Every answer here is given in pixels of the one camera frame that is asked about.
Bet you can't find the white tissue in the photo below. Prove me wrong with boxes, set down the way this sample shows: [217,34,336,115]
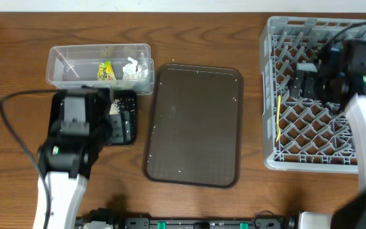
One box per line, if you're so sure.
[123,57,149,81]

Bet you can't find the yellow snack wrapper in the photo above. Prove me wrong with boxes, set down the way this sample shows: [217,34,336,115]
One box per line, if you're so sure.
[97,60,116,81]

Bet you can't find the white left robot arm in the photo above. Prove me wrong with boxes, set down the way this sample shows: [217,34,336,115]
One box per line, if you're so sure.
[33,87,137,228]

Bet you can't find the black tray bin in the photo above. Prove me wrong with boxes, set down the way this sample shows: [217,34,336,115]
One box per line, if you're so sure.
[48,88,138,146]

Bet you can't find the brown serving tray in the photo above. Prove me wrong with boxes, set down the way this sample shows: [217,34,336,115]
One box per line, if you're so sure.
[142,64,243,188]

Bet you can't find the yellow plastic spoon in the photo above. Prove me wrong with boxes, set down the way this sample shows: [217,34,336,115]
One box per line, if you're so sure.
[275,95,281,142]

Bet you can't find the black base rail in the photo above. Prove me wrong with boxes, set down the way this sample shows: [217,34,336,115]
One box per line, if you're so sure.
[74,208,298,229]

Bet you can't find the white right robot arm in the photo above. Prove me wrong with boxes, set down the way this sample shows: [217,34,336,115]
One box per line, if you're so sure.
[289,39,366,228]

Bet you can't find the white rice pile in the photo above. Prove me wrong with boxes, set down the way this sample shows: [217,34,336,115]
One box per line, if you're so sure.
[109,99,120,116]

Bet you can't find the clear plastic bin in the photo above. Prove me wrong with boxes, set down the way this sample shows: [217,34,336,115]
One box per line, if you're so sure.
[46,43,154,94]

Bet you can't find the grey dishwasher rack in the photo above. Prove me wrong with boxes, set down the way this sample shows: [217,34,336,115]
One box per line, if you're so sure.
[259,16,366,174]

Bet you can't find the light blue rice bowl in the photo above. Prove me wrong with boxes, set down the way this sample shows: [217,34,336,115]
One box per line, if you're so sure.
[297,63,317,73]

